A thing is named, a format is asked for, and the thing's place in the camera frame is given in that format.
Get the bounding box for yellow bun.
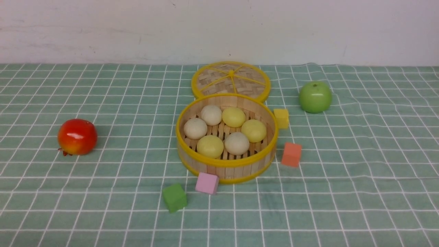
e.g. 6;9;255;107
240;119;267;143
222;107;246;128
197;135;224;158

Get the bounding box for green apple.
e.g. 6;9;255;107
298;80;332;114

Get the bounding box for yellow cube block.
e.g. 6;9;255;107
273;108;290;129

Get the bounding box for white bun front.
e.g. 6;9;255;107
224;132;250;156

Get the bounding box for green cube block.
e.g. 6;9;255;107
162;183;188;213

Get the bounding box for green checkered tablecloth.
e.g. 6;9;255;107
0;63;439;247

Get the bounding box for yellow bun front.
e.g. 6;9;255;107
240;119;267;143

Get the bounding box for woven bamboo steamer lid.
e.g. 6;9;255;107
191;61;271;103

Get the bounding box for white bun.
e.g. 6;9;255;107
224;132;250;156
183;118;207;140
200;105;222;126

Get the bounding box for bamboo steamer tray yellow rim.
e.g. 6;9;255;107
176;93;278;184

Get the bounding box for pink cube block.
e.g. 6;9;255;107
195;172;219;195

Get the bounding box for orange cube block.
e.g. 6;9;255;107
281;142;302;167

